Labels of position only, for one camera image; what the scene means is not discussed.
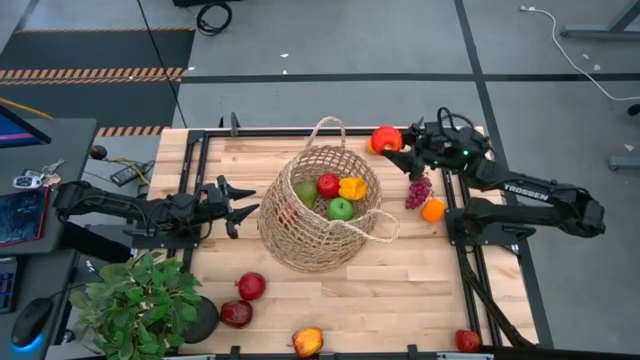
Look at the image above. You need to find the black power adapter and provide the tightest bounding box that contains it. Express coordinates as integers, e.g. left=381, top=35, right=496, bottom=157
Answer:
left=109, top=164, right=146, bottom=188

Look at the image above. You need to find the grey desk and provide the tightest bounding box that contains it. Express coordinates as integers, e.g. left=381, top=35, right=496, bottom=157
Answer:
left=0, top=117, right=100, bottom=360

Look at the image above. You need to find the grey metal foot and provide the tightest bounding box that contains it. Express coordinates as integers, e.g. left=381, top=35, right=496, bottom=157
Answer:
left=608, top=155, right=640, bottom=172

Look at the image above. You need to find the green leafy plant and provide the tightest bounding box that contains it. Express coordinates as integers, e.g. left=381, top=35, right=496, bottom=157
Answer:
left=69, top=251, right=201, bottom=360

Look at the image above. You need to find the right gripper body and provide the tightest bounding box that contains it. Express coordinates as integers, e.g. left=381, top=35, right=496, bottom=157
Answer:
left=404, top=119, right=469, bottom=174

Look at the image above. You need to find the computer monitor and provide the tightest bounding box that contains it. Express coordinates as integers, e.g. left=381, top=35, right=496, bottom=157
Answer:
left=0, top=104, right=52, bottom=150

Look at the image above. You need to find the red pomegranate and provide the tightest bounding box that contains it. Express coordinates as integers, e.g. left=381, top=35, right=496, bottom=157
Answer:
left=235, top=271, right=267, bottom=302

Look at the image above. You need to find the woven wicker basket with handles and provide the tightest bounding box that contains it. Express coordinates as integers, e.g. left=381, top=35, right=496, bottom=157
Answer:
left=258, top=115, right=401, bottom=275

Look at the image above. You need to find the hazard striped black floor mat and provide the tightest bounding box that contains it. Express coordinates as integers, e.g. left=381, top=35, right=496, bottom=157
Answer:
left=0, top=27, right=197, bottom=139

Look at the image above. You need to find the yellow cable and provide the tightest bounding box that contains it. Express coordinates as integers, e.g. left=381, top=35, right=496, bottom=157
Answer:
left=0, top=97, right=54, bottom=120

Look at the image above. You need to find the black cable bundle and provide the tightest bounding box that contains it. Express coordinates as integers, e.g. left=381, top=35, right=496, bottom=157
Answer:
left=457, top=247, right=539, bottom=349

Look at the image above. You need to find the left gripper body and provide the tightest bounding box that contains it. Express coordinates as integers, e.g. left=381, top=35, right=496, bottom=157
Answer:
left=199, top=174, right=239, bottom=240

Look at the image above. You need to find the black plant pot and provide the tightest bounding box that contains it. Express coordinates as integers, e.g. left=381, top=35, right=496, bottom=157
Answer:
left=182, top=295, right=221, bottom=345

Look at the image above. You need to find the crimson red apple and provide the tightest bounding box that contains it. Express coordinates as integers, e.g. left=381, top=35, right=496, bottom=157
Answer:
left=316, top=173, right=342, bottom=200

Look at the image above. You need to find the bright green apple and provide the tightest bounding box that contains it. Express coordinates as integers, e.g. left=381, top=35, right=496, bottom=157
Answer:
left=327, top=196, right=355, bottom=222

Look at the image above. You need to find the red and yellow apple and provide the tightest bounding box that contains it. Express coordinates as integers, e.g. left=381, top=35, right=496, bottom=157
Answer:
left=291, top=326, right=325, bottom=359

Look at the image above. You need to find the small red fruit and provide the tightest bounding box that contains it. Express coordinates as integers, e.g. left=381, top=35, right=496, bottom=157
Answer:
left=277, top=202, right=299, bottom=226

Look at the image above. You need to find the red-cased tablet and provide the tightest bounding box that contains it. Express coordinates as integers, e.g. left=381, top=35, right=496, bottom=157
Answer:
left=0, top=186, right=51, bottom=249

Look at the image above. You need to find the coiled black cable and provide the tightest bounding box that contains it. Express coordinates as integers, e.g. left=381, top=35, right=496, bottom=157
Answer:
left=195, top=1, right=234, bottom=37

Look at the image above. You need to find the thin black floor cable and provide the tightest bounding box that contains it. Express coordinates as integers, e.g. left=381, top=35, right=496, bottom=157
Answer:
left=136, top=0, right=188, bottom=129

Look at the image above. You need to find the olive green pear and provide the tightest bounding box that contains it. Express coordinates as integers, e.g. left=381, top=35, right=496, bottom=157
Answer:
left=293, top=180, right=319, bottom=210

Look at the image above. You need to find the black computer mouse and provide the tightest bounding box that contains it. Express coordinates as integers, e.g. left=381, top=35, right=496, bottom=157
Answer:
left=10, top=297, right=54, bottom=351

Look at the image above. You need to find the grey desk leg frame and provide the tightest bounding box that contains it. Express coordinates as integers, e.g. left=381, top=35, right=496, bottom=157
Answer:
left=559, top=0, right=640, bottom=41

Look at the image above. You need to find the orange fruit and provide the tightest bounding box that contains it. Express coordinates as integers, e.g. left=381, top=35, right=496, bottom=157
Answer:
left=421, top=197, right=447, bottom=224

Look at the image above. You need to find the small red apple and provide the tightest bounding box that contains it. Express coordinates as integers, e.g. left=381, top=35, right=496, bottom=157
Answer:
left=455, top=328, right=482, bottom=354

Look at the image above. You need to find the black equipment base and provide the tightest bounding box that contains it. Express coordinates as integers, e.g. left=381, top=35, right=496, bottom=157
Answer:
left=172, top=0, right=241, bottom=7

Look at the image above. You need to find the purple grape bunch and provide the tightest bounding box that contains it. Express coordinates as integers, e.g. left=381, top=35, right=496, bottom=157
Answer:
left=404, top=174, right=434, bottom=210

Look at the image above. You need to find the dark maroon apple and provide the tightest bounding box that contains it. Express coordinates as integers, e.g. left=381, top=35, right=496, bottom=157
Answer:
left=219, top=299, right=254, bottom=329

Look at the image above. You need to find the bright orange-red apple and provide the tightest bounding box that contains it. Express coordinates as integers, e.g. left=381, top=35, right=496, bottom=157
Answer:
left=370, top=125, right=404, bottom=155

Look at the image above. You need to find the white cable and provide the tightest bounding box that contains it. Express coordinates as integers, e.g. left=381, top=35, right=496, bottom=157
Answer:
left=519, top=4, right=640, bottom=102

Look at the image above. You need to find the black keyboard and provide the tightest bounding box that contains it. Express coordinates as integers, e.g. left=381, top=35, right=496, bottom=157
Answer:
left=0, top=257, right=19, bottom=315

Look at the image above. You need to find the key bunch with fob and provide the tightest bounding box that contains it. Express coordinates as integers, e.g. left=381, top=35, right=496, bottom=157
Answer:
left=12, top=158, right=66, bottom=190

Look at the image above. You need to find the yellow bell pepper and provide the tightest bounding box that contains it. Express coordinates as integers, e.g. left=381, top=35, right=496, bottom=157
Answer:
left=338, top=176, right=369, bottom=202

